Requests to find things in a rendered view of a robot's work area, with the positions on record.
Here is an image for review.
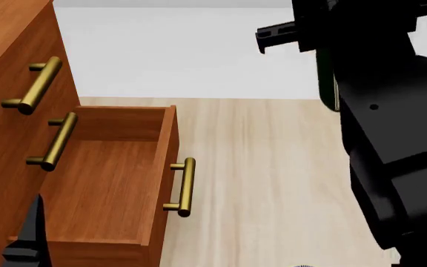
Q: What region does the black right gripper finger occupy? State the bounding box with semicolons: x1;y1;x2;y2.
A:
254;20;298;56

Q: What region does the brown wooden cabinet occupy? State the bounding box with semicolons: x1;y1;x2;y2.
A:
0;0;82;267

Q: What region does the open wooden drawer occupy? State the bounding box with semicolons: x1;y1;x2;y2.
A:
7;105;181;267

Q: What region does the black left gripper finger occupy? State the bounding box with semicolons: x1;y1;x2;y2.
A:
16;194;53;267

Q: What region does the dark green wine bottle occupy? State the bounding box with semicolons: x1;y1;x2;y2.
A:
316;47;342;113

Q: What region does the brass bar handle, largest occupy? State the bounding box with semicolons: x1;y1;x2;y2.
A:
1;56;64;116

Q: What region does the brass bar handle, medium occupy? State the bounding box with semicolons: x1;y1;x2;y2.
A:
25;111;79;173

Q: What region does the brass bar drawer handle, slim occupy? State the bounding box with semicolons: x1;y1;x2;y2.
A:
162;156;196;218

